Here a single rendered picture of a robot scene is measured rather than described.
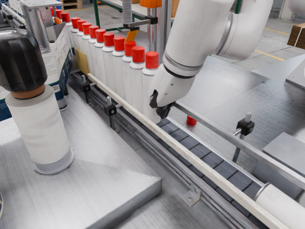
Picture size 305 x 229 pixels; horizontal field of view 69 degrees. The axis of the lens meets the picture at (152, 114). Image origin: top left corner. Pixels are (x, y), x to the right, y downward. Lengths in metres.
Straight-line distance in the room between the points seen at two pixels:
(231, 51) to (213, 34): 0.05
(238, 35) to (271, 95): 0.60
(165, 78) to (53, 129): 0.25
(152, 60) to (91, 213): 0.36
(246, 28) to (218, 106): 0.46
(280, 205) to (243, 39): 0.29
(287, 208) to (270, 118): 0.43
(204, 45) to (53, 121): 0.32
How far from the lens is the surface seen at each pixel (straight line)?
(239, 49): 0.43
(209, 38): 0.41
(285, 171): 0.48
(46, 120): 0.47
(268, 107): 0.91
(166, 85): 0.47
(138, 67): 0.59
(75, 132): 0.65
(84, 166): 0.55
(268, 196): 0.47
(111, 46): 0.72
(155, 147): 0.59
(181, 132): 0.62
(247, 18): 0.43
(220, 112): 0.81
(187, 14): 0.40
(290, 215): 0.47
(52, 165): 0.55
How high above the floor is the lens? 1.28
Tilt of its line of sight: 36 degrees down
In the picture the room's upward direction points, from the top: straight up
